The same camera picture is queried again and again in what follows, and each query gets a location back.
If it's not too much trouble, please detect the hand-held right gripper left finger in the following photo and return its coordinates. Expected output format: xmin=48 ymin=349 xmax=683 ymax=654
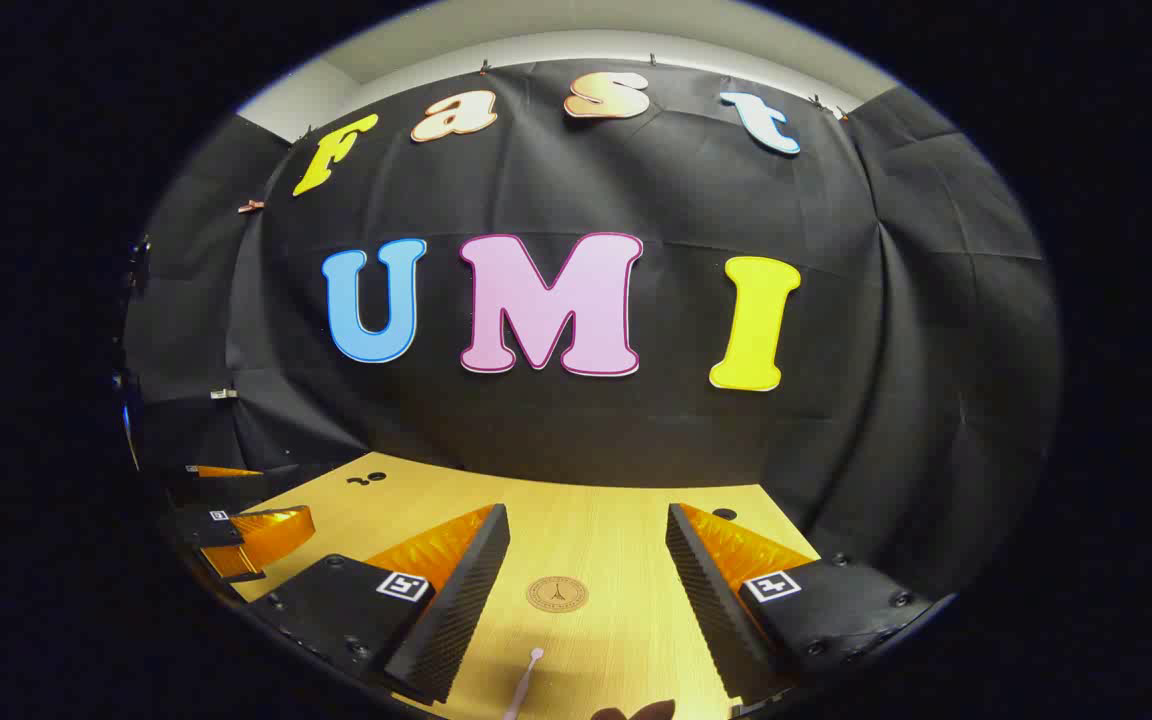
xmin=266 ymin=503 xmax=513 ymax=706

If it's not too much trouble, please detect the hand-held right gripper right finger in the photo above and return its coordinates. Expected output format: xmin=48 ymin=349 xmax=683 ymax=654
xmin=665 ymin=502 xmax=937 ymax=704

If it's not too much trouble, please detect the round cork coaster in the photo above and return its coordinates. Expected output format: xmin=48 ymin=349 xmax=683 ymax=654
xmin=526 ymin=576 xmax=589 ymax=613

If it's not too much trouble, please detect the white toothbrush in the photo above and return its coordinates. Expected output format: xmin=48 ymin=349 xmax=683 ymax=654
xmin=503 ymin=648 xmax=545 ymax=720

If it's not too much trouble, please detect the wooden desktop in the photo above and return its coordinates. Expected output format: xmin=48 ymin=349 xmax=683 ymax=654
xmin=231 ymin=452 xmax=822 ymax=720

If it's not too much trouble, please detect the black backdrop cloth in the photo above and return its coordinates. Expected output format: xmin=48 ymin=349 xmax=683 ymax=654
xmin=121 ymin=58 xmax=1065 ymax=601

